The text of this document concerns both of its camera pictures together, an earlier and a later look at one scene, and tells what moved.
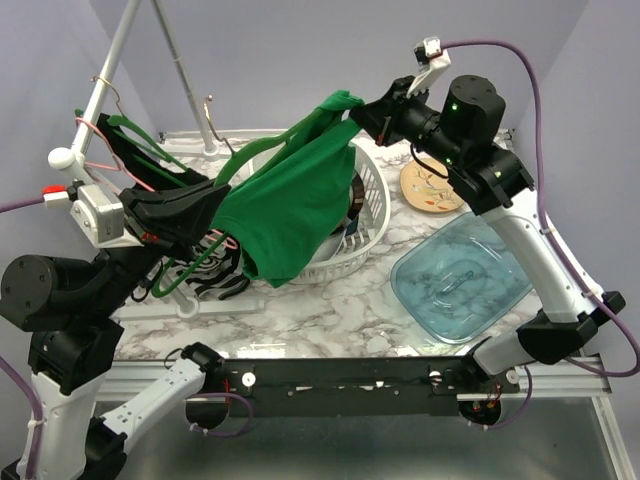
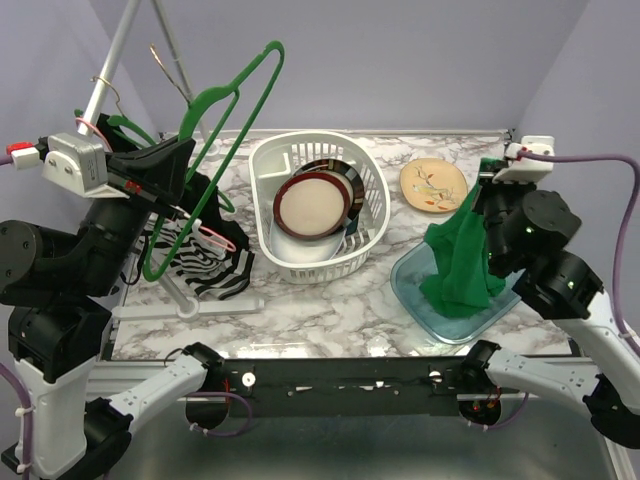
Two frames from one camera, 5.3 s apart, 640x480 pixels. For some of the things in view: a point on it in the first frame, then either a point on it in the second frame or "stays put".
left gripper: x=175 y=216 → x=146 y=173
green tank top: x=296 y=192 → x=460 y=278
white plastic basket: x=359 y=244 stays put
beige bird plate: x=426 y=190 stays put
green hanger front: x=178 y=272 → x=187 y=125
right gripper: x=378 y=116 → x=484 y=190
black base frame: x=354 y=387 stays put
